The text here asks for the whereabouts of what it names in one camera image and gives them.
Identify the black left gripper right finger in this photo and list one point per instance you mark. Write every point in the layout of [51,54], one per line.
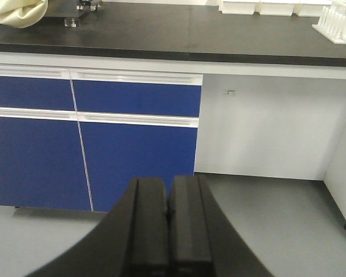
[202,240]

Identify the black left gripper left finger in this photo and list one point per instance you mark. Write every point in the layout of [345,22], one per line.
[131,240]

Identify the white test tube rack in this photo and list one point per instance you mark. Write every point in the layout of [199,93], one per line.
[332,22]

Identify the blue lab cabinet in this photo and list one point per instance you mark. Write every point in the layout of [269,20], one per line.
[73,138]

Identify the left white storage bin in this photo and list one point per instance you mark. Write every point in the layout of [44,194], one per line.
[241,7]

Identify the white storage bin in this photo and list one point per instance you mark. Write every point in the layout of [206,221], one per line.
[310,8]
[276,7]
[241,7]

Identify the metal stand base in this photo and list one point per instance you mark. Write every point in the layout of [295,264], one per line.
[71,10]

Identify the middle white storage bin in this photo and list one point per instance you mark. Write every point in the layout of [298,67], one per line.
[276,7]

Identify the cream cloth bag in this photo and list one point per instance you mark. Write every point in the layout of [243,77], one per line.
[22,14]

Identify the right white storage bin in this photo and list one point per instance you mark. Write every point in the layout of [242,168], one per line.
[310,8]

